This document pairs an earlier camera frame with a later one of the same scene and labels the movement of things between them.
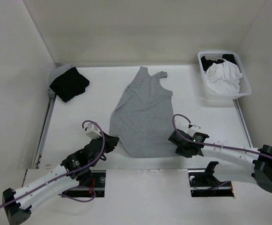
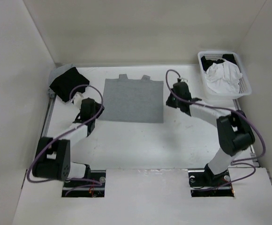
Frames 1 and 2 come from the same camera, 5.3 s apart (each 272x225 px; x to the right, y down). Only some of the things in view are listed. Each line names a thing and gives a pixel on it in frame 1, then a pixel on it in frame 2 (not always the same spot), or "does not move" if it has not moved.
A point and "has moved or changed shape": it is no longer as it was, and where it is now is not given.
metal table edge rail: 52,97 does not move
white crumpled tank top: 223,76 does not move
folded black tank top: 69,84 does not move
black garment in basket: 206,63 does not move
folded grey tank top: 57,71 does not move
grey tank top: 142,119 has moved or changed shape
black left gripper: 111,142 → 98,107
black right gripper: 179,151 → 169,102
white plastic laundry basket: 223,75 does not move
